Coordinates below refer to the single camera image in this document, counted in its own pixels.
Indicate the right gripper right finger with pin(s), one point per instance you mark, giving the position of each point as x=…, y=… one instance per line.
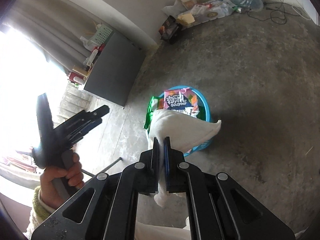
x=219, y=207

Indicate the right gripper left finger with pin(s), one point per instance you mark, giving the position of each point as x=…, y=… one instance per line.
x=106, y=207

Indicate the dark grey cabinet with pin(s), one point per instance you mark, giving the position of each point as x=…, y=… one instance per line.
x=115, y=70

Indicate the green chip bag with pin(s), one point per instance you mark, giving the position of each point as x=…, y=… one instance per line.
x=153, y=105

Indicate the grey curtain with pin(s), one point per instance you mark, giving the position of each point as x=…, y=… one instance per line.
x=58, y=26

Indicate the person left hand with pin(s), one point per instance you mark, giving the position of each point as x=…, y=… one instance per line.
x=52, y=174

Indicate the purple snack bag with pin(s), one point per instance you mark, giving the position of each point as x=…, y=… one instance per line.
x=182, y=100

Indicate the white paper towel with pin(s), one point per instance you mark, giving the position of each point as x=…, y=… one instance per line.
x=185, y=132

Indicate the red thermos bottle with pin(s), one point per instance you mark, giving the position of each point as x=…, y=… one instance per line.
x=76, y=78

